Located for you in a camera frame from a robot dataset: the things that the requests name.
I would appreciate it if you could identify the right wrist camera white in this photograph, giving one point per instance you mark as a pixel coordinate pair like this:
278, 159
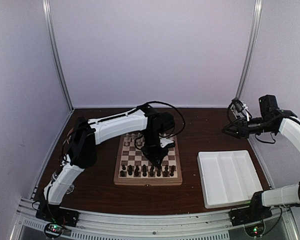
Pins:
239, 108

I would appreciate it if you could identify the white plastic compartment tray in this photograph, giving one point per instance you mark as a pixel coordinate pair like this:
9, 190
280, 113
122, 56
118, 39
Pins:
228, 178

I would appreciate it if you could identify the aluminium frame post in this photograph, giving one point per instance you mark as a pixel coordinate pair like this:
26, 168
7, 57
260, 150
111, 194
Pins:
252, 41
55, 53

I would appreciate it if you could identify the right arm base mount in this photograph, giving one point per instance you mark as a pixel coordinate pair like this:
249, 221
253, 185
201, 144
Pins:
248, 215

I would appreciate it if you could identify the wooden chess board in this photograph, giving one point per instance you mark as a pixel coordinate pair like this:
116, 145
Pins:
134, 156

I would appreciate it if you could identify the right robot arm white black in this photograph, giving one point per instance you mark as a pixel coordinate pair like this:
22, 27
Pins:
274, 134

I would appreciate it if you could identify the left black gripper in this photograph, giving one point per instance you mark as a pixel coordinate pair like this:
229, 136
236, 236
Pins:
155, 157

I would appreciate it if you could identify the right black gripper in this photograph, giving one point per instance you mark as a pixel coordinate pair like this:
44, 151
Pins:
242, 125

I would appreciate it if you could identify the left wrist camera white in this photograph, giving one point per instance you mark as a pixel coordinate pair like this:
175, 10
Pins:
167, 143

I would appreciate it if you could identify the dark queen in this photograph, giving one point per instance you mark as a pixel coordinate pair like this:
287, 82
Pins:
136, 172

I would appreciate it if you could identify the front aluminium rail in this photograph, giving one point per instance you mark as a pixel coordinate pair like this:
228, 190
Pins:
195, 226

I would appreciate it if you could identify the white chess pieces row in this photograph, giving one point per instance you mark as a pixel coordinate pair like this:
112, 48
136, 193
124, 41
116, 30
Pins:
135, 139

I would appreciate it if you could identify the left aluminium frame post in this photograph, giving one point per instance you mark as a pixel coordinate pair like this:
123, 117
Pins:
55, 53

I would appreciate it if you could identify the right aluminium frame post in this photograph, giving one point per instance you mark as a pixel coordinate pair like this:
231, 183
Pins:
252, 41

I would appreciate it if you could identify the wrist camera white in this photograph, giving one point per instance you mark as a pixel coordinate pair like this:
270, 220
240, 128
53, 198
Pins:
167, 143
239, 108

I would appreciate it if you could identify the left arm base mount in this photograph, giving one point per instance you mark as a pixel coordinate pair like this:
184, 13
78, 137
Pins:
58, 217

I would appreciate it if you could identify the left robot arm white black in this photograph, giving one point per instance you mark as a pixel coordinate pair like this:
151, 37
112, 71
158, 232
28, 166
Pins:
81, 153

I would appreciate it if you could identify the dark king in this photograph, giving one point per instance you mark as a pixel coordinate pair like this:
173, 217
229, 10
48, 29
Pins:
144, 170

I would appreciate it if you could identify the clear drinking glass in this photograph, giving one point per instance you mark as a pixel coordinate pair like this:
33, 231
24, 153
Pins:
70, 189

